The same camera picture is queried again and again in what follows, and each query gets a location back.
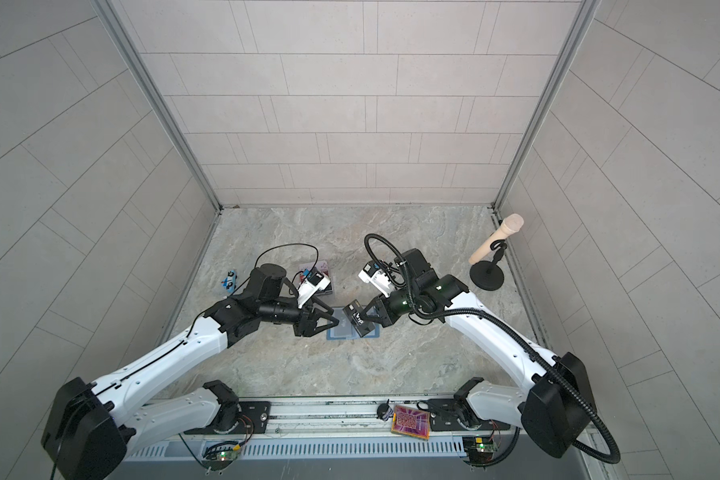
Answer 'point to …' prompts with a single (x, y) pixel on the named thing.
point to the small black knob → (384, 411)
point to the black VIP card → (363, 325)
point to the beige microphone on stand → (483, 274)
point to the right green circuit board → (479, 450)
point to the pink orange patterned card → (410, 421)
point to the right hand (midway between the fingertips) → (363, 319)
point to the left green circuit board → (219, 460)
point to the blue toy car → (230, 281)
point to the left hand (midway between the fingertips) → (339, 318)
